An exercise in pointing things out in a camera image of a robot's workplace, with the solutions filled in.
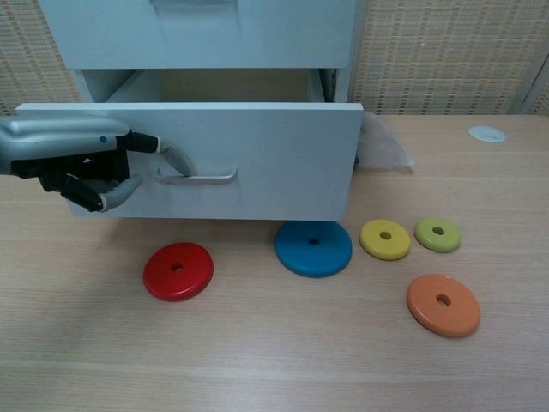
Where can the clear plastic bag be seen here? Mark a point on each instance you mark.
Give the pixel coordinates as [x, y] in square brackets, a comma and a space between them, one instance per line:
[381, 146]

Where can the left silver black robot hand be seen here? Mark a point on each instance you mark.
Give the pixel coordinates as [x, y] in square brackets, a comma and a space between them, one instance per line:
[56, 146]

